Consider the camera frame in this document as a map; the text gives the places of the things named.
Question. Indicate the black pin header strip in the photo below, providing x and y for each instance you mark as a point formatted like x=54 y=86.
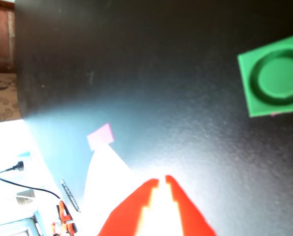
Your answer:
x=71 y=196

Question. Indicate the small grey box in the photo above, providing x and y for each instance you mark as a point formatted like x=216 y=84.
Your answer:
x=25 y=196

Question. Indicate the purple tape strip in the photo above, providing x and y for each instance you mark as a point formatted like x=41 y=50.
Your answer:
x=100 y=136

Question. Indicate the orange black bar clamp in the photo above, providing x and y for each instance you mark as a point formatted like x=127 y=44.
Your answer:
x=65 y=216

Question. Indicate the window frame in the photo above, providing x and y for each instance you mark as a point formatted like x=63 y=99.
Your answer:
x=10 y=225

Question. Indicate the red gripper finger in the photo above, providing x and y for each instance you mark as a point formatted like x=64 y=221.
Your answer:
x=188 y=216
x=126 y=214

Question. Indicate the white numbered grid paper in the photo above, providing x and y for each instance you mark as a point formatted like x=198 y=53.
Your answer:
x=104 y=172

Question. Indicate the light blue window ledge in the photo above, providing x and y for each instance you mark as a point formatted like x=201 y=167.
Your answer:
x=3 y=142

